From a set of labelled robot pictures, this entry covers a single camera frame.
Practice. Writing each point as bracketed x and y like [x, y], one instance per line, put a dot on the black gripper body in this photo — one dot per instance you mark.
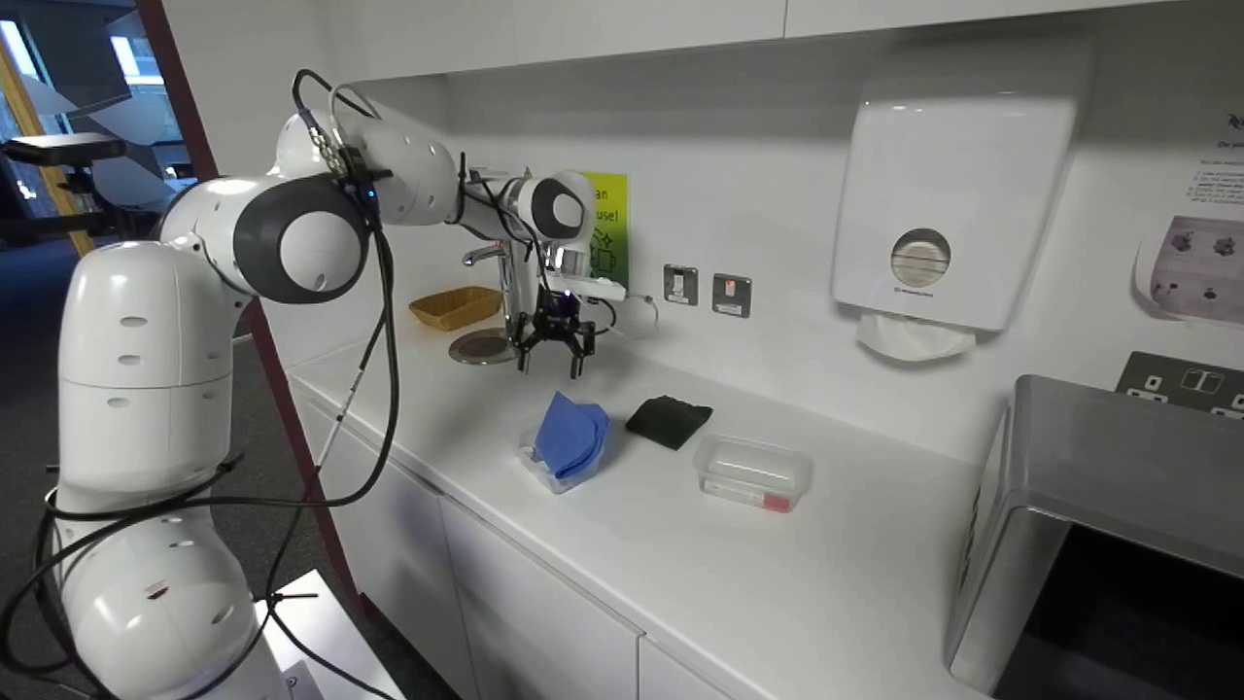
[556, 322]

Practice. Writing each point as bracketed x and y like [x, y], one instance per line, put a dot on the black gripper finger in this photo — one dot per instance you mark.
[522, 350]
[582, 350]

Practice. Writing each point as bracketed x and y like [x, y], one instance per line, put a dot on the blue cloth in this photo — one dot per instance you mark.
[571, 416]

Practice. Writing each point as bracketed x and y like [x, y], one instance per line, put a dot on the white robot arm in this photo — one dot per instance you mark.
[154, 602]

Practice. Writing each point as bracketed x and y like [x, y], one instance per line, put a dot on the clear plastic lunchbox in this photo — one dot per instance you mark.
[560, 462]

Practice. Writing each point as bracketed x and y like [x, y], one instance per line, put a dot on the wooden tray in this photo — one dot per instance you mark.
[457, 310]

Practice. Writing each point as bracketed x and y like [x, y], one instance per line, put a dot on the chrome tap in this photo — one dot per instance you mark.
[485, 256]

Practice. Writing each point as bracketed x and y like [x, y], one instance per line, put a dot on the black cloth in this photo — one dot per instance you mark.
[671, 423]

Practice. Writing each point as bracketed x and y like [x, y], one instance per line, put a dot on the green clean sign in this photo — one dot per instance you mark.
[613, 226]

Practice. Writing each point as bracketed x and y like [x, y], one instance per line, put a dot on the white paper towel dispenser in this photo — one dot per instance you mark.
[941, 217]

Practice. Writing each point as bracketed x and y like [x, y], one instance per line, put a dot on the steel appliance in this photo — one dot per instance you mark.
[1072, 458]

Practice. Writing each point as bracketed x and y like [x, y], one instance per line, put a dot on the white appliance poster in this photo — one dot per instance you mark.
[1193, 262]

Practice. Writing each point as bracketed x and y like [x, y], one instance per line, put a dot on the left wall socket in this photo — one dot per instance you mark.
[683, 285]

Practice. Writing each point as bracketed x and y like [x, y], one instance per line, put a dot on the wall socket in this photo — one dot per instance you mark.
[728, 294]
[683, 285]

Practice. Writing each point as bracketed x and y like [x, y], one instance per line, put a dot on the right wall socket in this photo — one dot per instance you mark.
[728, 294]

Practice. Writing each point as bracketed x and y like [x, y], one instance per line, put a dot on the black switch panel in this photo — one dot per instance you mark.
[1183, 381]

